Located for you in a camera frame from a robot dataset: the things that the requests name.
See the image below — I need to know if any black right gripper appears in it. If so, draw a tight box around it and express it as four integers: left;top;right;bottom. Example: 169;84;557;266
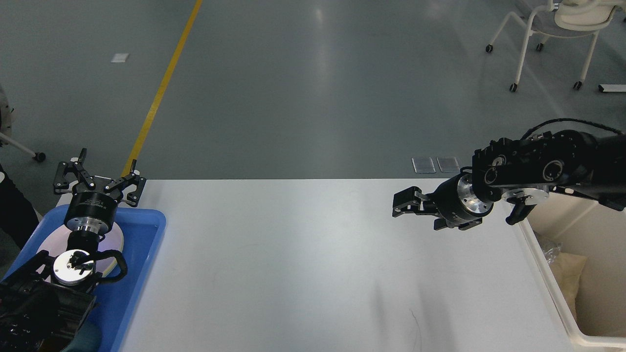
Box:
392;174;493;230

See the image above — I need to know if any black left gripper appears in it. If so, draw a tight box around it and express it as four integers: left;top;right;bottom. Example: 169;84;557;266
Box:
53;149;147;232

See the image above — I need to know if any pink plate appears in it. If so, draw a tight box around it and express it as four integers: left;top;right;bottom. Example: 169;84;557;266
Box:
35;223;124;272

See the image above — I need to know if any brown paper bag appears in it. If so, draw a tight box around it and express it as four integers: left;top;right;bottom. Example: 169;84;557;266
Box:
549;252;588;322

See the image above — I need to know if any silver foil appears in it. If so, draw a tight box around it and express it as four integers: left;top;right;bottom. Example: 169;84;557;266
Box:
535;233;563;265

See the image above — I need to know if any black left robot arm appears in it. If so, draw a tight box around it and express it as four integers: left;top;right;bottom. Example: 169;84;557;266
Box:
1;149;147;352

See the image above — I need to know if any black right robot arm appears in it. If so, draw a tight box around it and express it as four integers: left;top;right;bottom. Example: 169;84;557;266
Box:
392;119;626;230

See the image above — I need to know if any left clear floor plate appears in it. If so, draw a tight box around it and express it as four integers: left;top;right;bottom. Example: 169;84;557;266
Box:
411;157;437;174

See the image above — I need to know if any clear floor plate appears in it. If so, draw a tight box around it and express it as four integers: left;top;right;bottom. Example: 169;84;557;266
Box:
411;157;437;174
436;157;461;174

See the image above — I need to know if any right clear floor plate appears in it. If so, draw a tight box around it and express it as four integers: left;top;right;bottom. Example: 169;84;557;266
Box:
436;157;461;174

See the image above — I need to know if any blue plastic tray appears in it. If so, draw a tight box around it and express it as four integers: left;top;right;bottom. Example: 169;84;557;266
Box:
3;205;166;352

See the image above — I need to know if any chair leg with caster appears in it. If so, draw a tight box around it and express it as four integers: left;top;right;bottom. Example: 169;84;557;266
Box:
0;133;46;163

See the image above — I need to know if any dark teal mug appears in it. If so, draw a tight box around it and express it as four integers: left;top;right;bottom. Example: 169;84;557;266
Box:
61;321;102;352

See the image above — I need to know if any beige plastic bin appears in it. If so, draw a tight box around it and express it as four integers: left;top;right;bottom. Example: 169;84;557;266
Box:
518;193;626;352

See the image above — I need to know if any white rolling chair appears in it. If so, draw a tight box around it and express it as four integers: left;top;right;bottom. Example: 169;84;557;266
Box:
485;0;625;93

